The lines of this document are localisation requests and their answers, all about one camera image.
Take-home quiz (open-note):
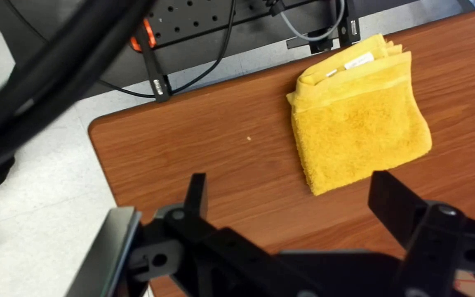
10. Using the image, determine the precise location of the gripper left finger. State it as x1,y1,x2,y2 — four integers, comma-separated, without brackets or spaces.
128,173,317,297

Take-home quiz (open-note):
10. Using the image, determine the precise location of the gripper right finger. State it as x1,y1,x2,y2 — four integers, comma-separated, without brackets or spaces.
367,170,475,297

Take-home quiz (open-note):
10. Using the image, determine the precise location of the yellow towel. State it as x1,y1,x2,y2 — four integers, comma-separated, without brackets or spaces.
286,33,433,197

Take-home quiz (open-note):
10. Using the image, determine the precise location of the black clamp with orange trigger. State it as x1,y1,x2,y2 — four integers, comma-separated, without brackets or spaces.
129,19,173,104

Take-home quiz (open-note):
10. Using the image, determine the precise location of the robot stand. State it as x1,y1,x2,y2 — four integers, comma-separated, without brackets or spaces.
0,0,475,100

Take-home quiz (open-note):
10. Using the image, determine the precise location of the black cable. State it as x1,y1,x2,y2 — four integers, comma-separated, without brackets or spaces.
96,0,238,99

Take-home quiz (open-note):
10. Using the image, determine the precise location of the grey cable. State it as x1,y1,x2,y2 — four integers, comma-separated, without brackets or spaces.
278,0,346,42

